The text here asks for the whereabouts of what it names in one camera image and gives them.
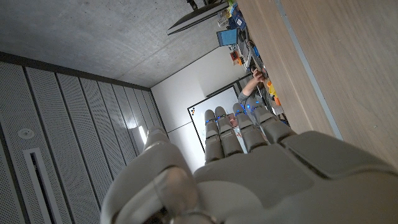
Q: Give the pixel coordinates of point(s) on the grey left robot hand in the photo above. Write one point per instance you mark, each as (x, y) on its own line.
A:
(264, 180)

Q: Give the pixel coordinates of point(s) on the black-framed whiteboard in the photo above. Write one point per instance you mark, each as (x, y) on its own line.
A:
(222, 99)

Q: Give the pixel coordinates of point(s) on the round white ceiling detector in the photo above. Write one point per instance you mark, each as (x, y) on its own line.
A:
(25, 133)

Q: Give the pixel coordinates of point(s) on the orange object on desk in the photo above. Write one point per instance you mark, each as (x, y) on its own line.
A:
(277, 101)

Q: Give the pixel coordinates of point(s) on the blue box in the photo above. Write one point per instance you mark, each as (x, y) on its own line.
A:
(227, 37)

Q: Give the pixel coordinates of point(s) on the small orange red box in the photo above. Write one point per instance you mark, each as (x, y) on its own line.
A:
(234, 57)

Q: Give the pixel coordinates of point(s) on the slotted ceiling air vent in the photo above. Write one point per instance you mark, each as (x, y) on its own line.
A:
(40, 183)

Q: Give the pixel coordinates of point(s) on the black flat monitor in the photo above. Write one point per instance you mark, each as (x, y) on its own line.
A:
(199, 17)

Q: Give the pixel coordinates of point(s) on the person in grey t-shirt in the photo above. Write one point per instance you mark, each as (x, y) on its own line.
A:
(252, 85)

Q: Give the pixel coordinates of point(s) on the long ceiling light strip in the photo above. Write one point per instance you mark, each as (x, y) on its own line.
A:
(142, 134)

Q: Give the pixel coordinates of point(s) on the yellow object on desk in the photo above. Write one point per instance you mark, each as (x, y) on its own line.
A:
(272, 88)

